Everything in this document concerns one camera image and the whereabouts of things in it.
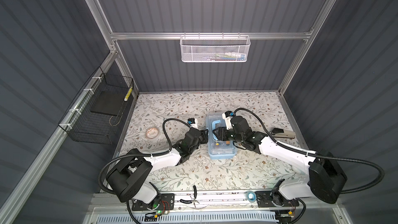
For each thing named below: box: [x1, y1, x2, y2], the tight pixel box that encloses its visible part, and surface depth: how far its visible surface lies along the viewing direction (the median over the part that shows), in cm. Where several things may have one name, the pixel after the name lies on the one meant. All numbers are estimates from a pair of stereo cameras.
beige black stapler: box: [269, 128, 296, 139], surface depth 97 cm
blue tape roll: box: [246, 190, 257, 203], surface depth 77 cm
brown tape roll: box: [145, 127, 159, 139], surface depth 100 cm
